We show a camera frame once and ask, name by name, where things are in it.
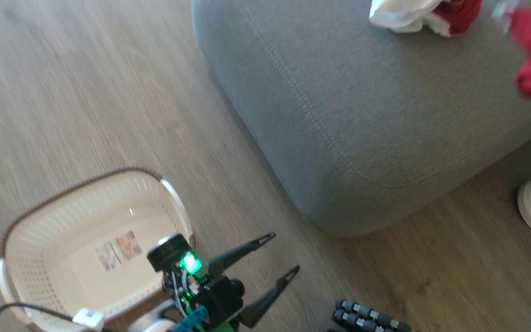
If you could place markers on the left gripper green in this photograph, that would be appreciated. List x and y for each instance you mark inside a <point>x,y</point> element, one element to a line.
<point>221,326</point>

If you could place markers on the white cloth garment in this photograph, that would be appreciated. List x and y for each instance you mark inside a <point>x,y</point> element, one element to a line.
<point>399,16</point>

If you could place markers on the paper sticker in basket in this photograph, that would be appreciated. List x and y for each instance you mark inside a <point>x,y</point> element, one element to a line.
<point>118,251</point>

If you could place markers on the cream plastic laundry basket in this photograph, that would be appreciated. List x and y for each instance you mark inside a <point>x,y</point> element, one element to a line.
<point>62,240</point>

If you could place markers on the grey fabric sofa seat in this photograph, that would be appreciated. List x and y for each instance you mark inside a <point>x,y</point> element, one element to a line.
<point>362,115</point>

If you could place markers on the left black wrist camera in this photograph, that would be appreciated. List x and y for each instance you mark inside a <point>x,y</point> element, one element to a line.
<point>219,297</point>

